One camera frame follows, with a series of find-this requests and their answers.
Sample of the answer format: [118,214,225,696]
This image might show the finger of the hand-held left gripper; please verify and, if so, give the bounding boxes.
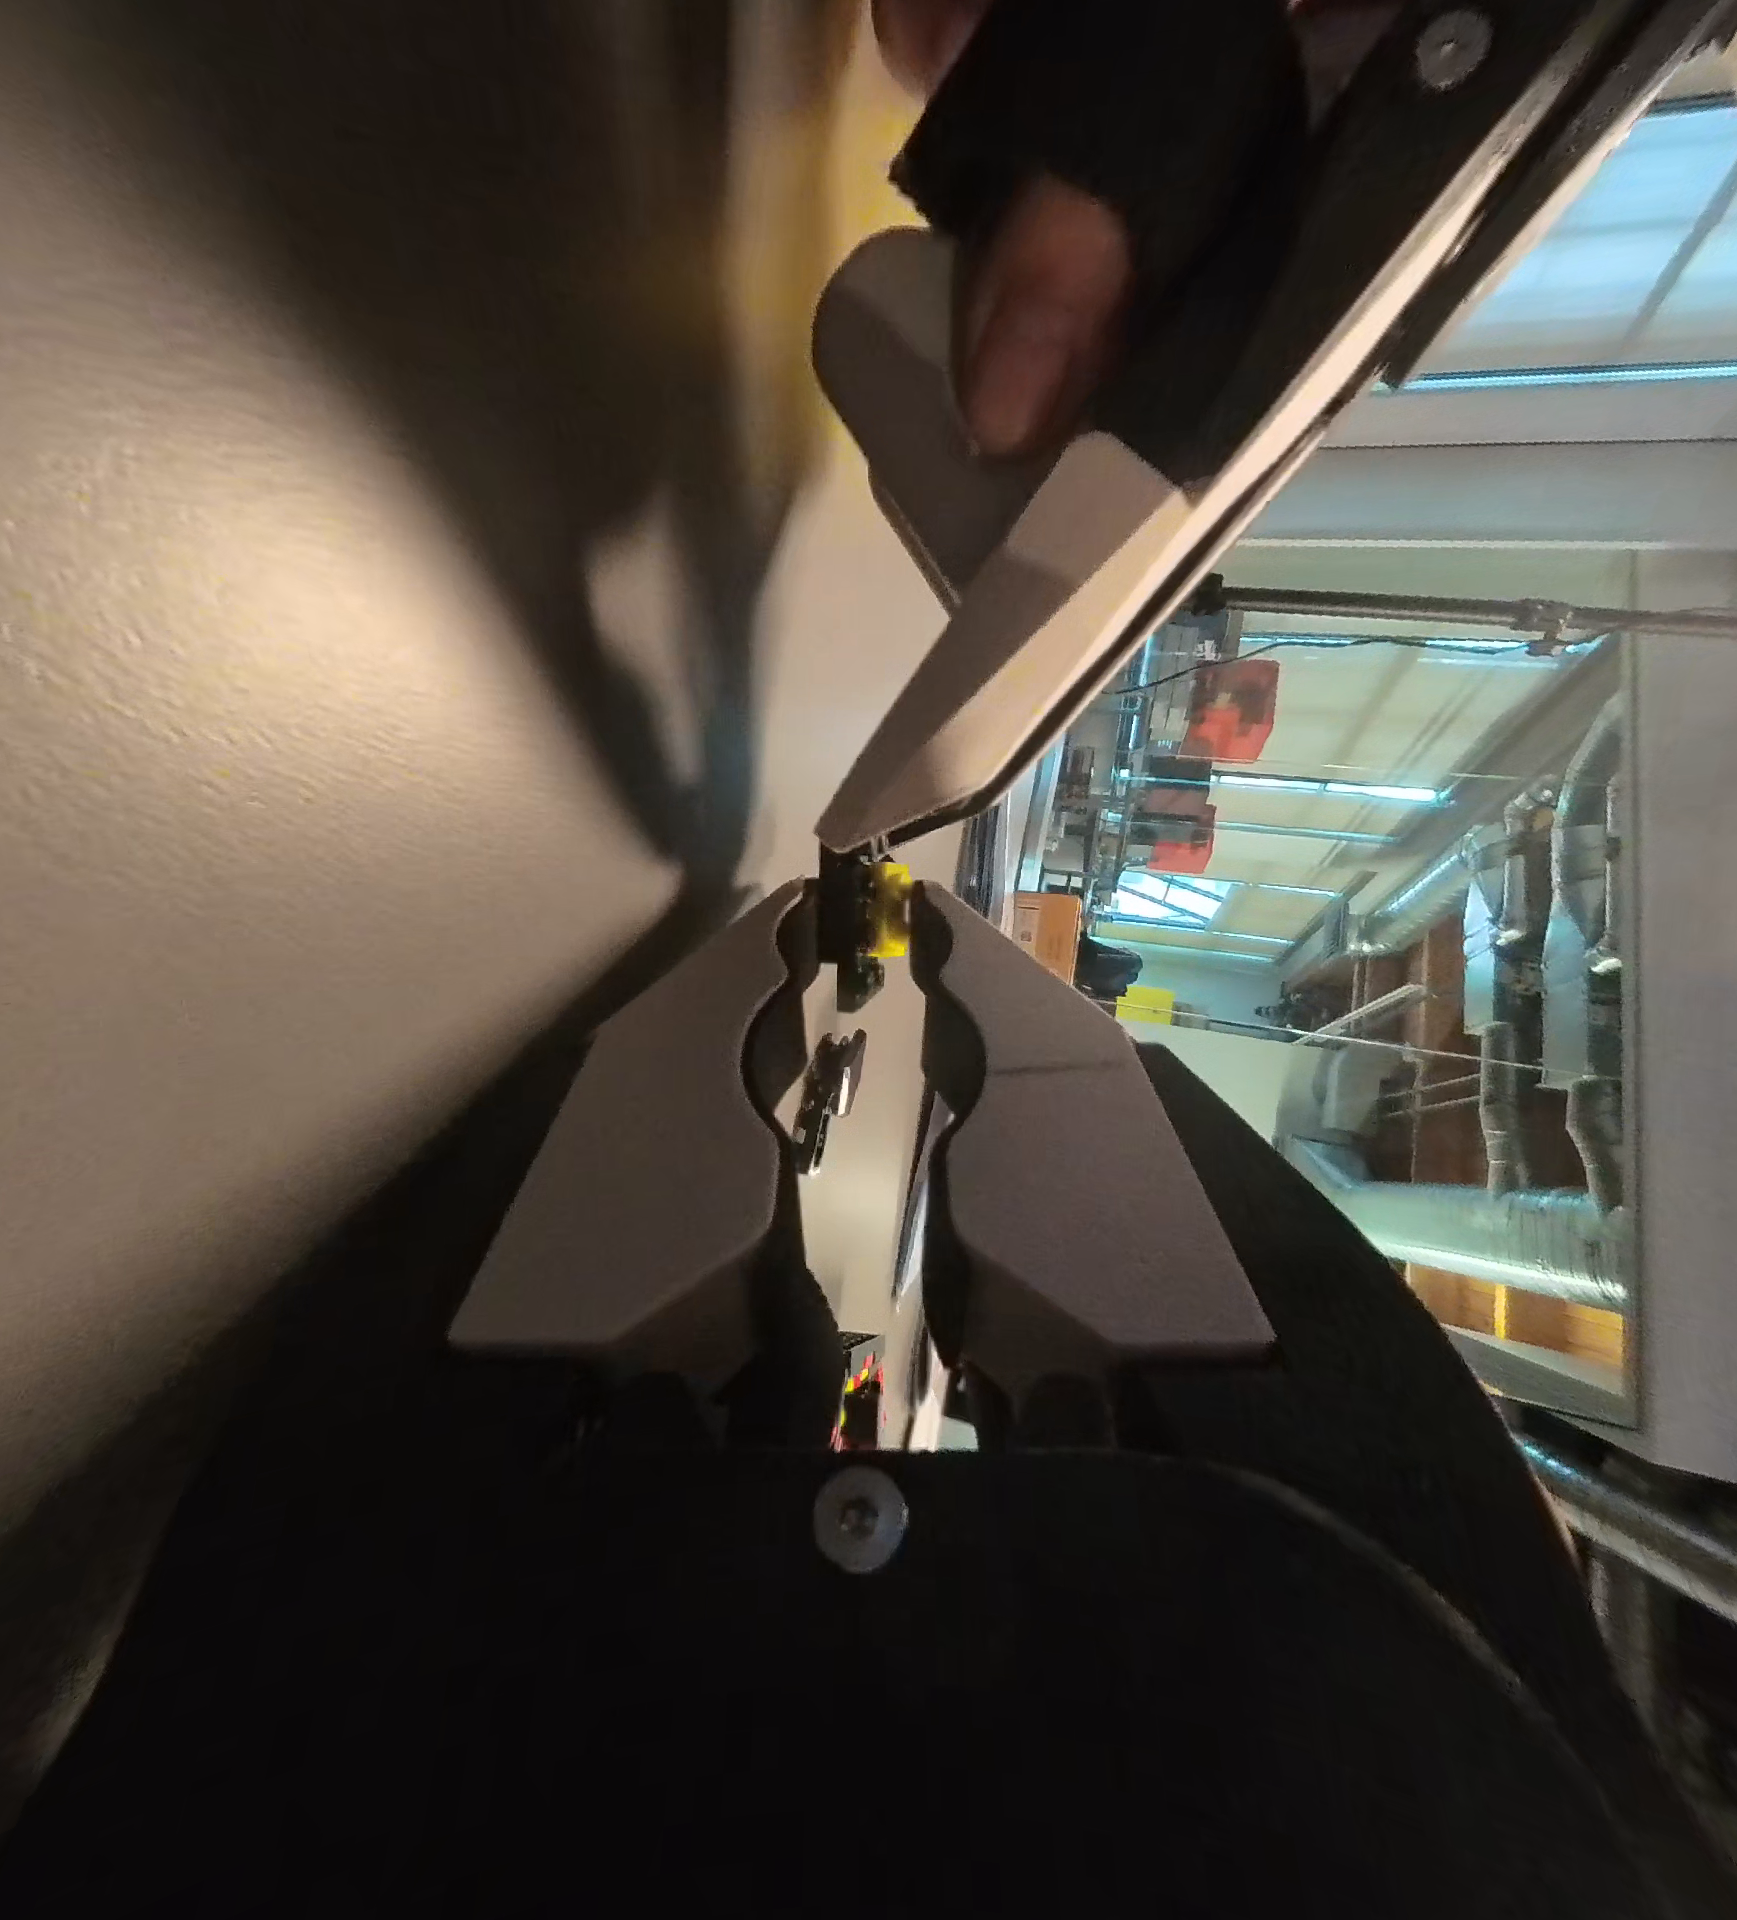
[814,430,1218,849]

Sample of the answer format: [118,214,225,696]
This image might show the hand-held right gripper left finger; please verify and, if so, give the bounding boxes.
[446,874,824,1358]

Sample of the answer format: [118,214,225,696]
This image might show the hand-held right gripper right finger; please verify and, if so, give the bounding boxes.
[907,877,1277,1366]

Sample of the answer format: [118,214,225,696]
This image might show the red yellow black brick model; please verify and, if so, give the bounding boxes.
[831,1331,889,1452]

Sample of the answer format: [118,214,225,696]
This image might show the black brick block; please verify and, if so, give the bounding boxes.
[814,847,889,1008]

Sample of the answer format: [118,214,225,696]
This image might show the person's left hand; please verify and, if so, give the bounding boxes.
[874,0,1126,459]

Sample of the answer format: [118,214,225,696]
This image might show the large paned window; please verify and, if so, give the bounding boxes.
[1386,97,1737,389]

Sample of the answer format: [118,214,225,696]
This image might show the large red black case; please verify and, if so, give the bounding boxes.
[1183,655,1281,767]

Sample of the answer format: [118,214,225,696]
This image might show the black clip brick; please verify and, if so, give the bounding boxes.
[792,1026,871,1175]

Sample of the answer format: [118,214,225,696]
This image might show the black upright stand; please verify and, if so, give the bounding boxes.
[1195,588,1737,644]

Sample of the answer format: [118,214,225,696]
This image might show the silver spiral ventilation duct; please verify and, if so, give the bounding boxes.
[1287,1140,1632,1309]

